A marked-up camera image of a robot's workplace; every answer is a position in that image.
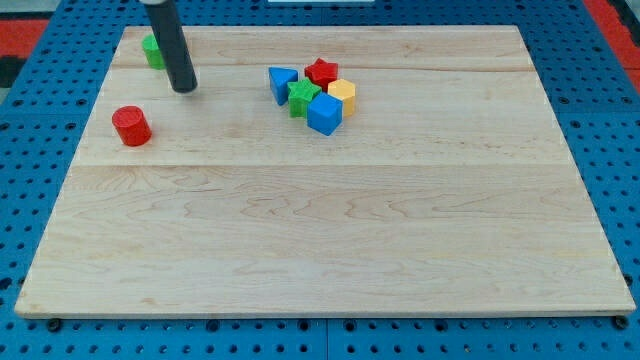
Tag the light wooden board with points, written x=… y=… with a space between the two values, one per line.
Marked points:
x=450 y=192

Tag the blue cube block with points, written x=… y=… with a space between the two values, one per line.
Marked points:
x=324 y=114

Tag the green star block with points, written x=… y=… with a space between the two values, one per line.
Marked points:
x=300 y=94

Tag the yellow hexagon block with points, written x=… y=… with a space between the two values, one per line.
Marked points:
x=345 y=91

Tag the red star block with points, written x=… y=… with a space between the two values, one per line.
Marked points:
x=322 y=73

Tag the blue triangle block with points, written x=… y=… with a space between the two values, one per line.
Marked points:
x=279 y=78

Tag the red cylinder block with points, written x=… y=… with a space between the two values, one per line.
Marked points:
x=131 y=125

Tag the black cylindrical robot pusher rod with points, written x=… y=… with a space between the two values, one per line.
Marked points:
x=167 y=28

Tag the green cylinder block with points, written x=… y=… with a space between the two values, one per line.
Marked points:
x=152 y=52

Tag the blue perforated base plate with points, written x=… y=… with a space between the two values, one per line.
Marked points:
x=42 y=118

